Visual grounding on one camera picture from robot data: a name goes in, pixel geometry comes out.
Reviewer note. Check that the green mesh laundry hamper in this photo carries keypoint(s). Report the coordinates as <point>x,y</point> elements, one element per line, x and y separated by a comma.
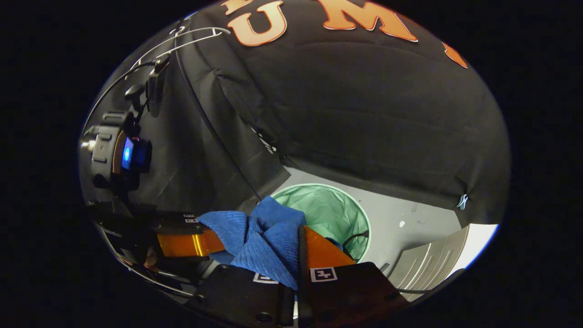
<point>328,209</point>

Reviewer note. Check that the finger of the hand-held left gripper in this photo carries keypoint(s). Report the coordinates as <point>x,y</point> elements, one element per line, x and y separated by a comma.
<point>182,243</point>
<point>175,215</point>

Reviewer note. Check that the white clothes hanger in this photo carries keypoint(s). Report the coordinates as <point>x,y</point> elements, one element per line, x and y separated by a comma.
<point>214,29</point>

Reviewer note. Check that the plain black backdrop cloth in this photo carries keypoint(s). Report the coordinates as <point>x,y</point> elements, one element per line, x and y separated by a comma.
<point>191,159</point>

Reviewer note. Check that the white plastic clip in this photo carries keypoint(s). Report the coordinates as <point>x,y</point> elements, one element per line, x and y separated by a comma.
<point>462,201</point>

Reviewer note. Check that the grey ribbed board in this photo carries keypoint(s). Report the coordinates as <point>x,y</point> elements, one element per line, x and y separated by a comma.
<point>432,264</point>

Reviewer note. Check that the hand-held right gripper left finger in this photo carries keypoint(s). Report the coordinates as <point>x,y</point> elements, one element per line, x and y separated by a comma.
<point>237,296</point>

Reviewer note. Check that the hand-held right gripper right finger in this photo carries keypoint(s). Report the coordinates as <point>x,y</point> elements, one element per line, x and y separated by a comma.
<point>304,273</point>

